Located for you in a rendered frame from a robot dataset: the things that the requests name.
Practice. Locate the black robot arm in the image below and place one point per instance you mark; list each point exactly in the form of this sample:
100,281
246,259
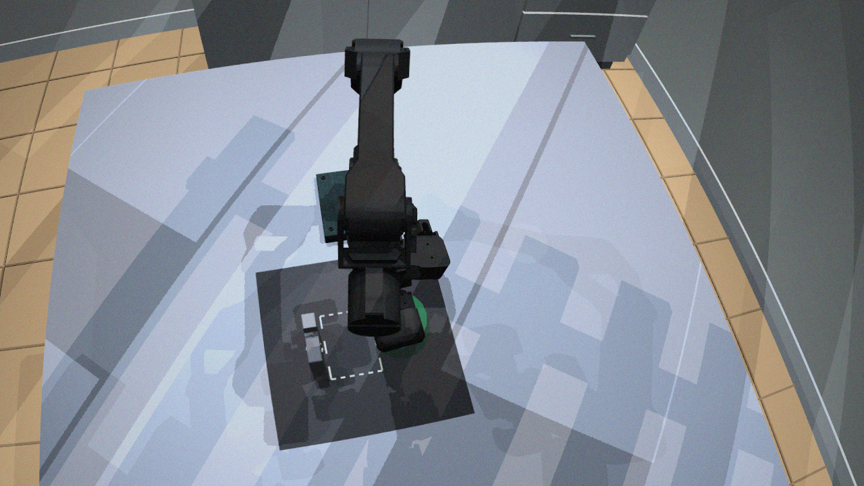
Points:
374,211

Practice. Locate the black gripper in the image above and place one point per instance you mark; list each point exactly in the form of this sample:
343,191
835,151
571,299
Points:
412,330

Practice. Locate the green glass bottle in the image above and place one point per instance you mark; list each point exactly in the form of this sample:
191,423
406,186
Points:
411,350

